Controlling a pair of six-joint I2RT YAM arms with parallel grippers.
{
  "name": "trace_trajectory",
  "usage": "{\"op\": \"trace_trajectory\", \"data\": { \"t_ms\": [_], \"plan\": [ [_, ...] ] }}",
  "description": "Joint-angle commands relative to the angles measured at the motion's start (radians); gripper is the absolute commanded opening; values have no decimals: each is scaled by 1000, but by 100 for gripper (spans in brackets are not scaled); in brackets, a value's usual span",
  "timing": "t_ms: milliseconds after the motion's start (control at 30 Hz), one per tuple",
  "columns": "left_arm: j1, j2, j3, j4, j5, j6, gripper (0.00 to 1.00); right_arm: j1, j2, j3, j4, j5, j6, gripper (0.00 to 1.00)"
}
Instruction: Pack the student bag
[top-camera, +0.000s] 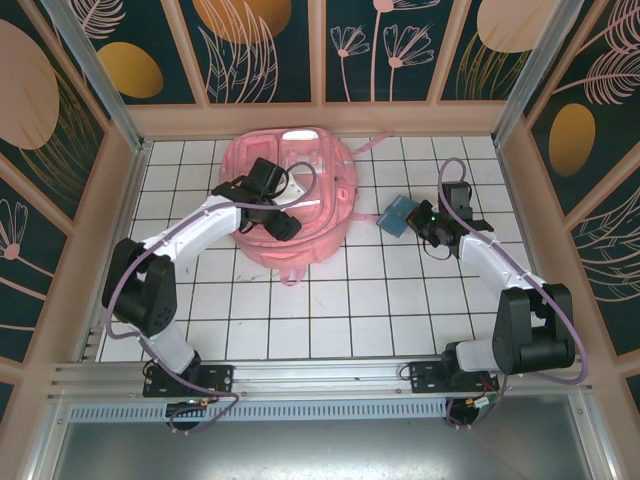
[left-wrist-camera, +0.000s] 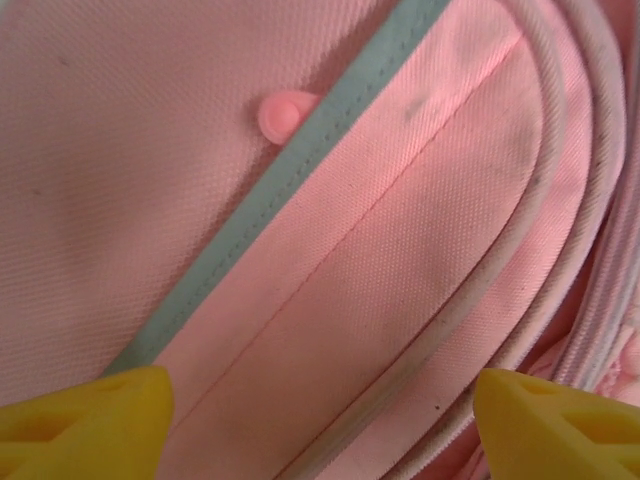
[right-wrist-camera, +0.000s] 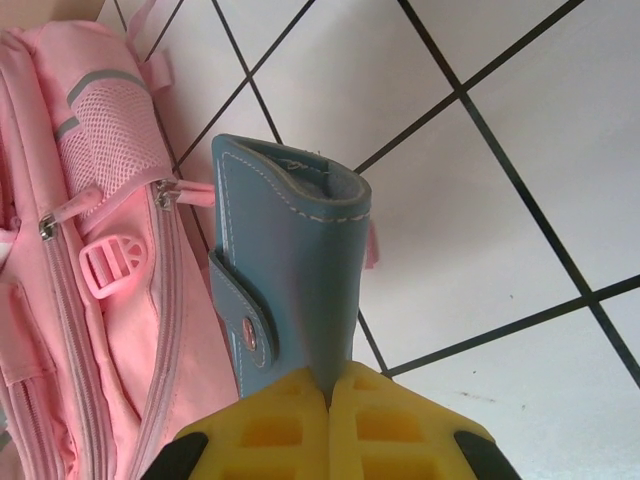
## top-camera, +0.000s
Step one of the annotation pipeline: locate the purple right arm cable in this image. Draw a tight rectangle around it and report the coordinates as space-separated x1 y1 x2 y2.
437 157 589 430

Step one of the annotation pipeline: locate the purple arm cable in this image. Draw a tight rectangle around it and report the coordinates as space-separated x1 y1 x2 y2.
103 160 318 437
437 157 589 430

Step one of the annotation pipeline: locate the vented metal strip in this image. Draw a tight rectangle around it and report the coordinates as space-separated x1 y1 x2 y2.
67 401 450 424

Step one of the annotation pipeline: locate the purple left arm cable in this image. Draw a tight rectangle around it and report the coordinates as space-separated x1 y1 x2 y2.
103 160 318 437

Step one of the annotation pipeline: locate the pink student backpack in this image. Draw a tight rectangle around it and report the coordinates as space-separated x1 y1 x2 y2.
221 127 397 288

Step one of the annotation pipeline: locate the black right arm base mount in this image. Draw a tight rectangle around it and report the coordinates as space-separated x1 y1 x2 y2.
408 355 501 397

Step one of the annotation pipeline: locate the blue notebook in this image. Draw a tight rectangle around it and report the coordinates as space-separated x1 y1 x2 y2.
375 195 419 236

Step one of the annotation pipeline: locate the aluminium corner post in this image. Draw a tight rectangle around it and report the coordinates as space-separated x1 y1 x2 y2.
42 0 152 152
492 0 571 146

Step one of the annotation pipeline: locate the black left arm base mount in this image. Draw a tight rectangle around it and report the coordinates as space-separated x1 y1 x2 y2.
143 348 235 399

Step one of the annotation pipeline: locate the grey metal sheet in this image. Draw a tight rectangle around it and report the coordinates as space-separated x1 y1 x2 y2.
29 419 617 480

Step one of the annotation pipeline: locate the aluminium mounting rail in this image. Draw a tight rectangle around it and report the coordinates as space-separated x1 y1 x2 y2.
47 353 597 402

